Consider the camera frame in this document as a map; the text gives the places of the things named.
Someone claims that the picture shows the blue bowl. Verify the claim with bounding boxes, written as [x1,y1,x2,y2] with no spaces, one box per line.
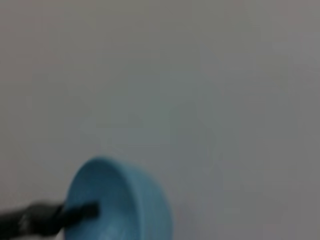
[64,156,174,240]

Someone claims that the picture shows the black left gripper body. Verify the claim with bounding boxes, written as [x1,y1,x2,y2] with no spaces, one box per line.
[0,202,65,240]

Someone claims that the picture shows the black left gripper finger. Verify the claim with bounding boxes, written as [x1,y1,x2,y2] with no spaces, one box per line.
[61,201,99,223]

